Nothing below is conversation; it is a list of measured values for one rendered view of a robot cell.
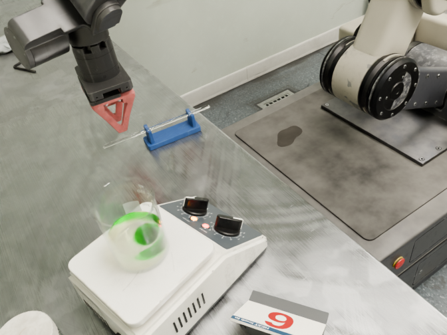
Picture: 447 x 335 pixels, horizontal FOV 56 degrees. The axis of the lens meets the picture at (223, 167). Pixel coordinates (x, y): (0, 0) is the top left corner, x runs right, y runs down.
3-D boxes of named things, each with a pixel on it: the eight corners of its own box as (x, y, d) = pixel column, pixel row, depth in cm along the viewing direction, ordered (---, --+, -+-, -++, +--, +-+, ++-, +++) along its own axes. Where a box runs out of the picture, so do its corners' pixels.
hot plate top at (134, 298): (148, 203, 52) (146, 198, 52) (219, 250, 46) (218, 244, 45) (66, 268, 46) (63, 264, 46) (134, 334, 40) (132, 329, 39)
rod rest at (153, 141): (194, 121, 78) (191, 105, 76) (201, 130, 76) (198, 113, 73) (144, 141, 76) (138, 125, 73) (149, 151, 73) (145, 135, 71)
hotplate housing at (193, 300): (198, 207, 62) (188, 166, 56) (270, 250, 54) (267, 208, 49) (70, 319, 51) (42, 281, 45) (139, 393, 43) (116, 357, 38)
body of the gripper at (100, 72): (92, 106, 60) (74, 58, 55) (78, 77, 67) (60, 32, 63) (135, 90, 62) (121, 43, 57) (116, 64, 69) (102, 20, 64)
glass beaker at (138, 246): (102, 261, 46) (74, 208, 40) (143, 222, 49) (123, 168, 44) (148, 291, 42) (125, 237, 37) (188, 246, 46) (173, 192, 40)
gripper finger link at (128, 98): (106, 146, 66) (86, 95, 60) (96, 124, 71) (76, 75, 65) (147, 131, 68) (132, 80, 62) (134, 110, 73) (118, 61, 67)
